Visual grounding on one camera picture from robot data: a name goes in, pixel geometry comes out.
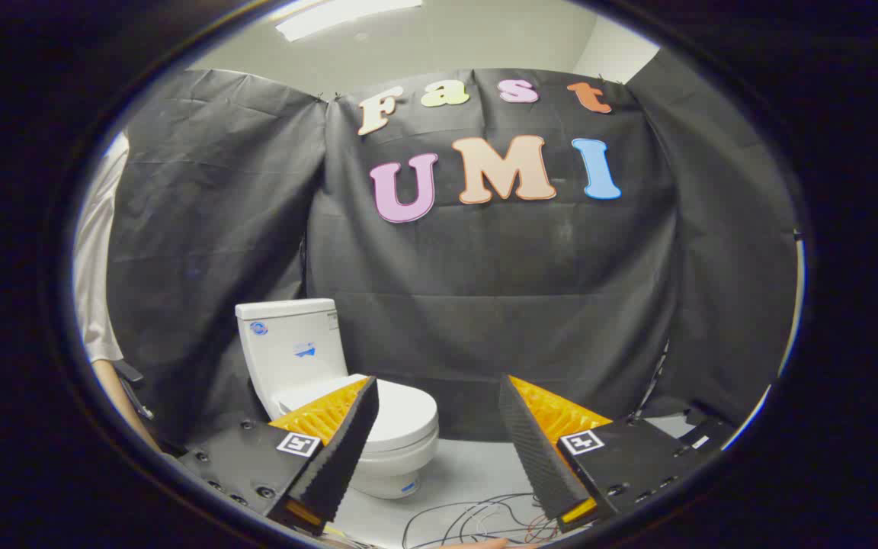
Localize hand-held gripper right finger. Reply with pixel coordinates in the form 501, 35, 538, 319
498, 374, 737, 533

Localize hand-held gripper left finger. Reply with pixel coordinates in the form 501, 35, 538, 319
178, 375, 380, 536

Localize white toilet lid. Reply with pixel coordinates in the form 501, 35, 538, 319
279, 374, 439, 452

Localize white toilet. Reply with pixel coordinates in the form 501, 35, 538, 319
236, 299, 440, 500

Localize black backdrop cloth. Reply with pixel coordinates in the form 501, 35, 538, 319
106, 47, 799, 443

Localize person's white shirt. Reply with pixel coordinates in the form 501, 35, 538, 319
73, 131, 130, 363

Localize ceiling light panel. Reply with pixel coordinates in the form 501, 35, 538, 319
275, 0, 425, 43

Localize floor cable bundle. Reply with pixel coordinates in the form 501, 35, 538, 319
401, 492, 562, 549

